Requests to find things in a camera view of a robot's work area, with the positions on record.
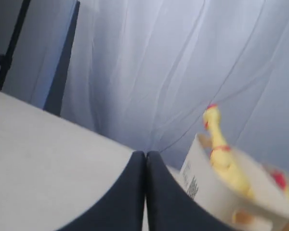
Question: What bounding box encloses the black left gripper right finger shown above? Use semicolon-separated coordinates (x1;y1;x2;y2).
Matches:
146;151;229;231

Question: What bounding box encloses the dark blue panel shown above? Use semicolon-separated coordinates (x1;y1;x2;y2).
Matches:
43;0;80;117

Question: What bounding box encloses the cream bin marked O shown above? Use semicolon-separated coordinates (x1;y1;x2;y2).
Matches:
177;133;289;231

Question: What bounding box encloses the dark stand pole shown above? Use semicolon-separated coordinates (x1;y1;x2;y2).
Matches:
0;0;31;91

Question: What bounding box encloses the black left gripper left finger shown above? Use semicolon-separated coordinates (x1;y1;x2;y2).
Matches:
60;151;146;231

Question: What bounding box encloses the white backdrop curtain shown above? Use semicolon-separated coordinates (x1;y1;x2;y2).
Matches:
0;0;289;170

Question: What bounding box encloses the yellow rubber chicken front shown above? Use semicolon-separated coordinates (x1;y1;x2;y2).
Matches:
203;104;254;200

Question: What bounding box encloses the headless yellow rubber chicken body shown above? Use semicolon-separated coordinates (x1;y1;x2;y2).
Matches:
270;170;289;199

